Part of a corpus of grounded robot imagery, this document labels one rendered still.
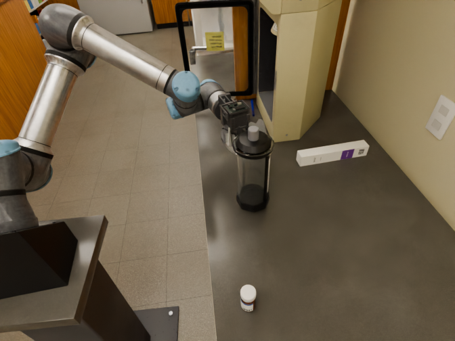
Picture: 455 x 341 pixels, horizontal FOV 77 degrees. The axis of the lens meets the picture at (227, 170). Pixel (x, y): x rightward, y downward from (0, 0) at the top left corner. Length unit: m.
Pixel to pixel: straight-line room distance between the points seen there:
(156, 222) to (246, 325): 1.52
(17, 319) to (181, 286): 1.09
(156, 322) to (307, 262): 1.15
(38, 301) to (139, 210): 1.45
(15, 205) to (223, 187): 0.58
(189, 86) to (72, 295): 0.62
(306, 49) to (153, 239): 1.56
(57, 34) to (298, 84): 0.74
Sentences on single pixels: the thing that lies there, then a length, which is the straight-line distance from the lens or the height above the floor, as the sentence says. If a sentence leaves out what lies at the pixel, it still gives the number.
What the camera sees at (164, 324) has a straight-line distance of 1.79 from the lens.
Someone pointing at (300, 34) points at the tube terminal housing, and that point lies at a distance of 1.01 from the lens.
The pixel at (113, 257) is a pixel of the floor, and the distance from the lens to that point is 2.10.
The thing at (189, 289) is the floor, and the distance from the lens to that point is 1.85.
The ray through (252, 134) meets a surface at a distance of 0.72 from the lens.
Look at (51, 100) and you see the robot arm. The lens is 1.01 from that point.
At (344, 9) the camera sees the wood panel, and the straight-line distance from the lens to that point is 1.47.
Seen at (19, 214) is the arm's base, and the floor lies 1.14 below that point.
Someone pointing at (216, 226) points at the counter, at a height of 0.94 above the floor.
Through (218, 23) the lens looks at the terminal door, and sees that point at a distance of 1.28.
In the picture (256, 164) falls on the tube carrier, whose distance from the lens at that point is 0.75.
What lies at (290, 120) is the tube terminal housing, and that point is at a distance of 1.14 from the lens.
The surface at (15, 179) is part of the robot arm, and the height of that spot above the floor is 1.19.
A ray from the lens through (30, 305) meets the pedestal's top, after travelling 0.94.
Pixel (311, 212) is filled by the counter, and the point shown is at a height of 0.94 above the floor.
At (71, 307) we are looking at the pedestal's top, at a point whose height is 0.94.
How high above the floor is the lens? 1.65
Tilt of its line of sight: 43 degrees down
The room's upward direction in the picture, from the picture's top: 4 degrees counter-clockwise
